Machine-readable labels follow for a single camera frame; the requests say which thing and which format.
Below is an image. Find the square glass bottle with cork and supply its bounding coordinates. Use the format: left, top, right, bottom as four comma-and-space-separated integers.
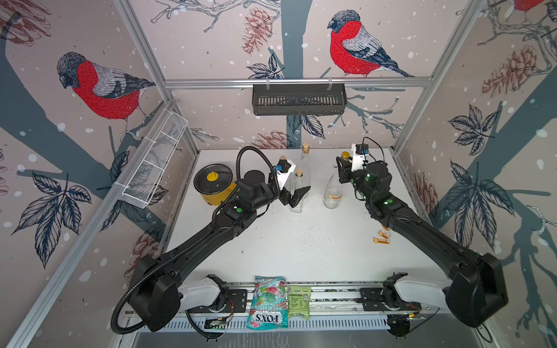
278, 155, 290, 171

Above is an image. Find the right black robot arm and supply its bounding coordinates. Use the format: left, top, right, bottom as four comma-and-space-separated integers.
336, 154, 509, 328

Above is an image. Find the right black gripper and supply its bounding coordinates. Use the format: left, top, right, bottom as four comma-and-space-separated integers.
338, 154, 377, 204

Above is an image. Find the aluminium front rail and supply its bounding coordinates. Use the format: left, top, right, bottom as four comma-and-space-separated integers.
125, 281, 484, 318

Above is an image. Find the yellow pot with glass lid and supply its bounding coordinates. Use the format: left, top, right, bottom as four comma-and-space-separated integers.
194, 163, 236, 206

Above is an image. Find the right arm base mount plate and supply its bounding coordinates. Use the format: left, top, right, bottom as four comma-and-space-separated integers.
357, 273, 422, 313

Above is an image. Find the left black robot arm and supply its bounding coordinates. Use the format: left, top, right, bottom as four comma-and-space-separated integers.
110, 146, 310, 335

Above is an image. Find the Fox's candy bag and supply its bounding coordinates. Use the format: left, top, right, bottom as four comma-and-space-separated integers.
247, 276, 288, 331

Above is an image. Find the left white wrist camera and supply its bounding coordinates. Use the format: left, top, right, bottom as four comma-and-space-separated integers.
275, 159, 296, 191

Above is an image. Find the green snack packet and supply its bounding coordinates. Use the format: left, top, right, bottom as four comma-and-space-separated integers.
287, 286, 312, 320

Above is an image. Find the black hanging wire shelf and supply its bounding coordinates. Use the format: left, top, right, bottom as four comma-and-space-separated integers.
252, 84, 348, 116

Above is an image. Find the white wire mesh basket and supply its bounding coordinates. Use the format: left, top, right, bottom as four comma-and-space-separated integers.
120, 109, 188, 209

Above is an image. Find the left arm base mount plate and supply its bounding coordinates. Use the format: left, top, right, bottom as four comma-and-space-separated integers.
191, 274, 248, 314

